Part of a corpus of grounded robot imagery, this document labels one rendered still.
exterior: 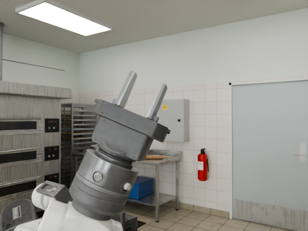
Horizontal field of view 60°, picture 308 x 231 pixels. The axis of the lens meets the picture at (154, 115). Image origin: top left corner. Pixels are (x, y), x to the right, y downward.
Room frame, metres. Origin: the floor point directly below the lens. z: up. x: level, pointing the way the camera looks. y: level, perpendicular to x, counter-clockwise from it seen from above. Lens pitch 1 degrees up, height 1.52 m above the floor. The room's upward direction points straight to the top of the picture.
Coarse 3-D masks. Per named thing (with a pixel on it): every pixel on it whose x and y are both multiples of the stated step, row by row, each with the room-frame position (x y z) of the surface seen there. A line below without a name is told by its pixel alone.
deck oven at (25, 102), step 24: (0, 96) 3.57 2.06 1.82; (24, 96) 3.85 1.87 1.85; (48, 96) 3.93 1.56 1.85; (0, 120) 3.55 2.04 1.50; (24, 120) 3.83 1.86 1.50; (48, 120) 4.17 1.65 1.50; (0, 144) 3.58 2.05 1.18; (24, 144) 3.86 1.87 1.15; (48, 144) 4.18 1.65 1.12; (0, 168) 3.55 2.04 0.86; (24, 168) 3.86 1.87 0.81; (48, 168) 4.19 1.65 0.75; (0, 192) 3.55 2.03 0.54; (24, 192) 3.83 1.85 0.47
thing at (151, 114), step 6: (162, 84) 0.41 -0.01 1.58; (162, 90) 0.41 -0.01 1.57; (156, 96) 0.41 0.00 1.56; (162, 96) 0.41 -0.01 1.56; (156, 102) 0.41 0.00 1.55; (150, 108) 0.40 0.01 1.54; (156, 108) 0.41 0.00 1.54; (150, 114) 0.40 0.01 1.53; (156, 114) 0.43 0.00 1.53; (156, 120) 0.41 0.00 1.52
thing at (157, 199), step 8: (152, 152) 4.80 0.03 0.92; (160, 152) 4.71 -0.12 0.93; (168, 152) 4.62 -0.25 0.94; (176, 152) 4.53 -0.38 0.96; (144, 160) 4.12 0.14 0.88; (152, 160) 4.12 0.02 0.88; (160, 160) 4.12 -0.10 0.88; (168, 160) 4.14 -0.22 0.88; (176, 160) 4.37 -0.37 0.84; (176, 168) 4.47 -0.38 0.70; (176, 176) 4.47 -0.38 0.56; (176, 184) 4.47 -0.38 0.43; (176, 192) 4.47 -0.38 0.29; (128, 200) 4.28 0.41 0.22; (136, 200) 4.25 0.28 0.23; (144, 200) 4.25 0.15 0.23; (152, 200) 4.25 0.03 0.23; (160, 200) 4.25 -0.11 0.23; (168, 200) 4.26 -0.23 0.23; (176, 200) 4.47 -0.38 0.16; (176, 208) 4.47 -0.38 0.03
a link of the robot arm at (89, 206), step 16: (80, 192) 0.37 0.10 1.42; (96, 192) 0.37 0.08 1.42; (48, 208) 0.38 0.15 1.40; (64, 208) 0.39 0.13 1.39; (80, 208) 0.38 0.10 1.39; (96, 208) 0.37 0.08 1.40; (112, 208) 0.38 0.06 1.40; (48, 224) 0.37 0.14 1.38; (64, 224) 0.37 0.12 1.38; (80, 224) 0.38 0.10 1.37; (96, 224) 0.38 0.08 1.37
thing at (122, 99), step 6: (132, 72) 0.42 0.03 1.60; (126, 78) 0.42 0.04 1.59; (132, 78) 0.42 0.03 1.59; (126, 84) 0.42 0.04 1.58; (132, 84) 0.43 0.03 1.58; (126, 90) 0.42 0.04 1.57; (120, 96) 0.41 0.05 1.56; (126, 96) 0.43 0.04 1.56; (114, 102) 0.42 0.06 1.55; (120, 102) 0.41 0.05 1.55
